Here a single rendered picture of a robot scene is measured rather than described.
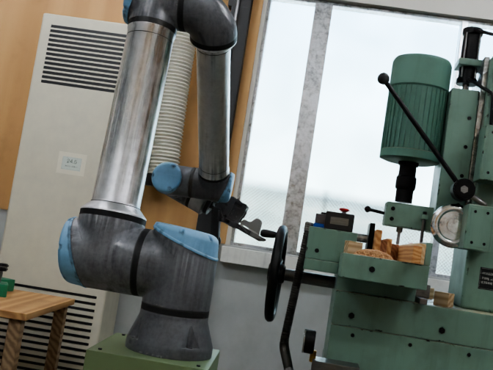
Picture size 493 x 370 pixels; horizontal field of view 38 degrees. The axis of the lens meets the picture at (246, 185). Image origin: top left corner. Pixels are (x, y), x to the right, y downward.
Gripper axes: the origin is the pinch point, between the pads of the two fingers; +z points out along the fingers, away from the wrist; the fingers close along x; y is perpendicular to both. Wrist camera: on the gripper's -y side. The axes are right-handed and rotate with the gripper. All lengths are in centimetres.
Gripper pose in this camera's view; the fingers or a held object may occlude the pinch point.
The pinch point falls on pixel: (260, 240)
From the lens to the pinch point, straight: 215.9
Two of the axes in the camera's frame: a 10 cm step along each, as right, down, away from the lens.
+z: 8.6, 4.8, -1.5
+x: 1.0, 1.2, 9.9
